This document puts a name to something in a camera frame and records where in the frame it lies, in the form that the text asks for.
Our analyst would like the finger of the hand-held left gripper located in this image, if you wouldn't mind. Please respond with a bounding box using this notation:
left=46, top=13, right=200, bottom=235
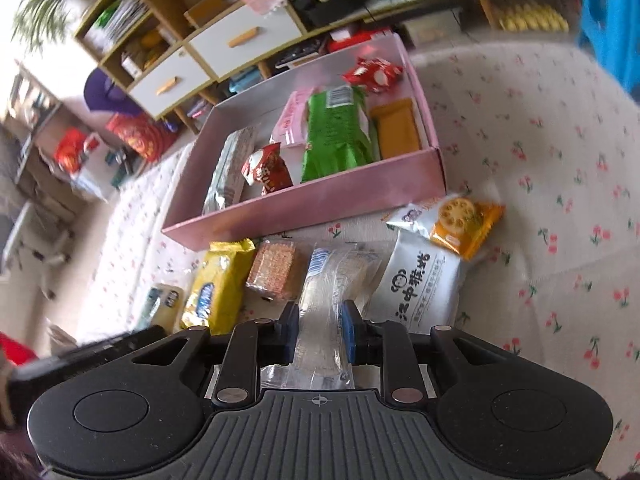
left=75, top=325, right=168, bottom=363

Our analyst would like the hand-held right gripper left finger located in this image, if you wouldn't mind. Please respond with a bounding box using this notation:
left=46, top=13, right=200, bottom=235
left=131, top=302, right=302, bottom=407

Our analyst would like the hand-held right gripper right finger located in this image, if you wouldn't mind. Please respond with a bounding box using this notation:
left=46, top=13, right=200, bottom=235
left=340, top=300, right=527, bottom=407

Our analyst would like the clear bread packet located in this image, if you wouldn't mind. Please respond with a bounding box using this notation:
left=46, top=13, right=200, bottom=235
left=260, top=241, right=383, bottom=391

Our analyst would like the pink cardboard box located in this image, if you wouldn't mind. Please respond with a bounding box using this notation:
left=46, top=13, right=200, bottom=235
left=161, top=32, right=447, bottom=252

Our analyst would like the red snack packet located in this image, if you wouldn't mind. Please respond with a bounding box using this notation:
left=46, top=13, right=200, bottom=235
left=241, top=142, right=294, bottom=197

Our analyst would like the silver grey snack packet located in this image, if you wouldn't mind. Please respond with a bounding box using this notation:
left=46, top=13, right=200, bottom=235
left=201, top=127, right=258, bottom=216

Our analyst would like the green snack packet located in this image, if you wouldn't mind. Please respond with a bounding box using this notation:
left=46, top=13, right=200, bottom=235
left=300, top=85, right=382, bottom=184

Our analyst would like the golden orange wafer packet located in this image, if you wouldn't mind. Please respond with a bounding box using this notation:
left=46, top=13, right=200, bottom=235
left=369, top=97, right=422, bottom=161

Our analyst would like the pink snack packet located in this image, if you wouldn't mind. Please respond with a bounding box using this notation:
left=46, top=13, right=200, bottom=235
left=270, top=90, right=321, bottom=148

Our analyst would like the red packet with white circles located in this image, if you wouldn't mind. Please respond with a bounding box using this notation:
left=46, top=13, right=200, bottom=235
left=342, top=56, right=405, bottom=95

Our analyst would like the cream cake packet blue print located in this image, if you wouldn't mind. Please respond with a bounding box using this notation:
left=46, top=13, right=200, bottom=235
left=135, top=282, right=186, bottom=333

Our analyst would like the brown crispy cake packet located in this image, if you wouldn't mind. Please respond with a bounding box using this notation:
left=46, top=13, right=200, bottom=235
left=245, top=239, right=301, bottom=302

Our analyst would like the white packet with black print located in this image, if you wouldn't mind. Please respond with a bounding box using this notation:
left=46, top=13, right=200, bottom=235
left=370, top=232, right=468, bottom=336

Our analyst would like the yellow biscuit packet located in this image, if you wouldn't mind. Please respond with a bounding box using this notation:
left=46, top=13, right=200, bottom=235
left=179, top=237, right=257, bottom=336

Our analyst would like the white and orange snack packet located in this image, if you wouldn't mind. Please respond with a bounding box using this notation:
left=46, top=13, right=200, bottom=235
left=386, top=194, right=507, bottom=261

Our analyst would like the white shopping bag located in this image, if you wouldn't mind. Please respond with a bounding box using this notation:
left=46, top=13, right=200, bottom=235
left=52, top=127, right=119, bottom=202

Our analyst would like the red printed bag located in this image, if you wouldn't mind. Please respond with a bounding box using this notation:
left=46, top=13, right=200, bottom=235
left=107, top=112, right=178, bottom=163

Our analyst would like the cherry print tablecloth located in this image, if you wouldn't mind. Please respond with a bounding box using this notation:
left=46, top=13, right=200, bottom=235
left=47, top=40, right=640, bottom=480

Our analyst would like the purple hat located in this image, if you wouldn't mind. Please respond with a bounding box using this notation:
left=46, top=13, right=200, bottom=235
left=82, top=67, right=142, bottom=113

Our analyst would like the clear storage box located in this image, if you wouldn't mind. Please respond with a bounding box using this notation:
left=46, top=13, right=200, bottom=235
left=227, top=67, right=266, bottom=97

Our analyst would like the red and white box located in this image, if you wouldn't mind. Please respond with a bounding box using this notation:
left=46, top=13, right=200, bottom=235
left=327, top=27, right=396, bottom=54

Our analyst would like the wooden cabinet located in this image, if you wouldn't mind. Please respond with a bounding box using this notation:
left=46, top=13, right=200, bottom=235
left=75, top=0, right=586, bottom=136

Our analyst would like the yellow egg tray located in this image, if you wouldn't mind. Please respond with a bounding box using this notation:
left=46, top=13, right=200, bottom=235
left=497, top=2, right=571, bottom=34

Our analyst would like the blue plastic stool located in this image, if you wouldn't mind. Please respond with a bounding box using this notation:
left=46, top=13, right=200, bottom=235
left=579, top=0, right=640, bottom=92

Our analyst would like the white drawer with wooden handle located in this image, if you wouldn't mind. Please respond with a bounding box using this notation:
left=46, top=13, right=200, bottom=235
left=187, top=5, right=306, bottom=81
left=126, top=52, right=213, bottom=117

